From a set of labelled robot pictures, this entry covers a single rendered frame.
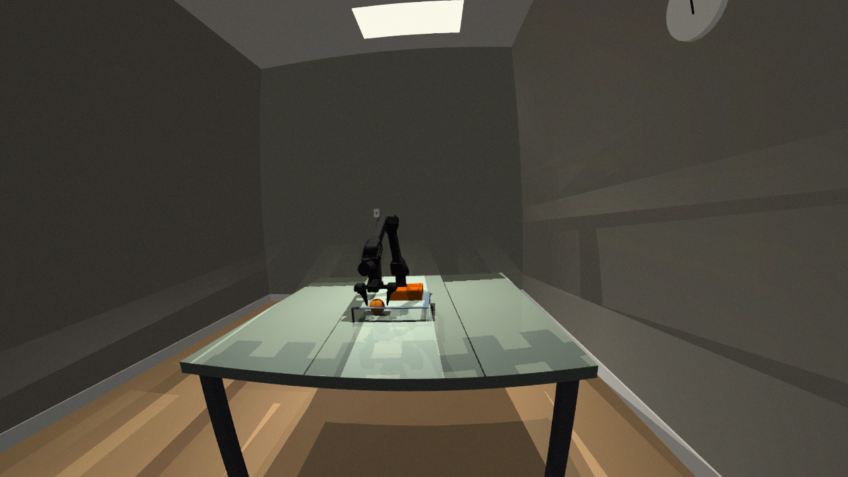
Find clear grey l-shaped wall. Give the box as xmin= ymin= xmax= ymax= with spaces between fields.
xmin=352 ymin=296 xmax=430 ymax=323

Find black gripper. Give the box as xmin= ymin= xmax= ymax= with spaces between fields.
xmin=354 ymin=272 xmax=398 ymax=306

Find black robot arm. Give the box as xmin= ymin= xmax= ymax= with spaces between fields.
xmin=358 ymin=215 xmax=409 ymax=293

